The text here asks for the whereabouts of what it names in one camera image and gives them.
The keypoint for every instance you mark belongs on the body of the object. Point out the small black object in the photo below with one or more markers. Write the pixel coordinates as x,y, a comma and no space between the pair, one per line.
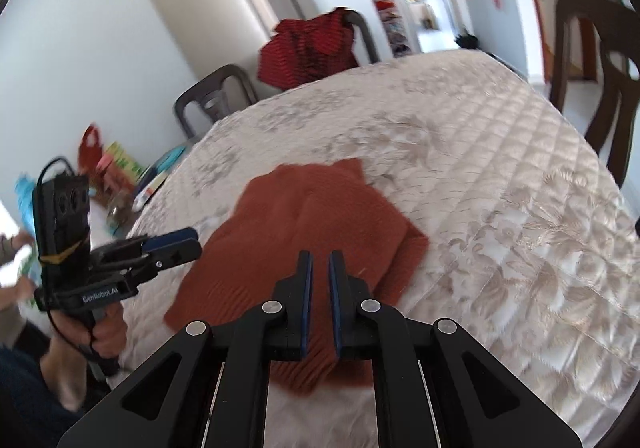
466,39

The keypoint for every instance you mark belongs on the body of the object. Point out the cream quilted table cover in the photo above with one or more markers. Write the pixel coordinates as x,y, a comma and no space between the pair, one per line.
500,178

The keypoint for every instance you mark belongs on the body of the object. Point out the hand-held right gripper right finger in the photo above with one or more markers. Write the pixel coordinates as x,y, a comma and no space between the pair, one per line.
335,293

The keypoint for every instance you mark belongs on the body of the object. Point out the person's left forearm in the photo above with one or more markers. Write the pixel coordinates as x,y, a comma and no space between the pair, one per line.
60,378

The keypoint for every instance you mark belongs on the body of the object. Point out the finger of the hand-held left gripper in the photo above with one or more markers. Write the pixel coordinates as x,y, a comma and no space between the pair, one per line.
170,260
175,238

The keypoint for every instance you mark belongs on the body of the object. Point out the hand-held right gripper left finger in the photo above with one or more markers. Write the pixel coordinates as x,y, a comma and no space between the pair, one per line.
305,293

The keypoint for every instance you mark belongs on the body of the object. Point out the person's left hand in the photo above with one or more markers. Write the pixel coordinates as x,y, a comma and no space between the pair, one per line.
110,333

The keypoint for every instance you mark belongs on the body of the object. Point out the person's dark blue trousers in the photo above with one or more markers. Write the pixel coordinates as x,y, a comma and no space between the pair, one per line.
30,408

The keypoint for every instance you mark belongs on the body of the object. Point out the red bag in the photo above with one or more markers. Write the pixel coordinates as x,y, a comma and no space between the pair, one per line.
90,150

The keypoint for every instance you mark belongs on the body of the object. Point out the green patterned box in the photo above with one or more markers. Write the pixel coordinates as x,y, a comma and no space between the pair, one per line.
122,160

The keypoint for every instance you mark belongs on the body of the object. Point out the white refrigerator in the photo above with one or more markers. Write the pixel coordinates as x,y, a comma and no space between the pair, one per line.
215,3

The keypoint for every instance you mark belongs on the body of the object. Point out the white carton with red label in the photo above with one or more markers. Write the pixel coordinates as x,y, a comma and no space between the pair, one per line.
150,188

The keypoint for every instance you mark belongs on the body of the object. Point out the rust knitted sweater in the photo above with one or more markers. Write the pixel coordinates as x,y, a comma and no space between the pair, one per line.
310,208

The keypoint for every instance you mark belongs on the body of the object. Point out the blue plastic bag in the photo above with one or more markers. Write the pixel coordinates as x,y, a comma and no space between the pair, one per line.
26,203

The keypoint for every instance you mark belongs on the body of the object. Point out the red plaid garment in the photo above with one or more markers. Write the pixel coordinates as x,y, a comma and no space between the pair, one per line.
310,53

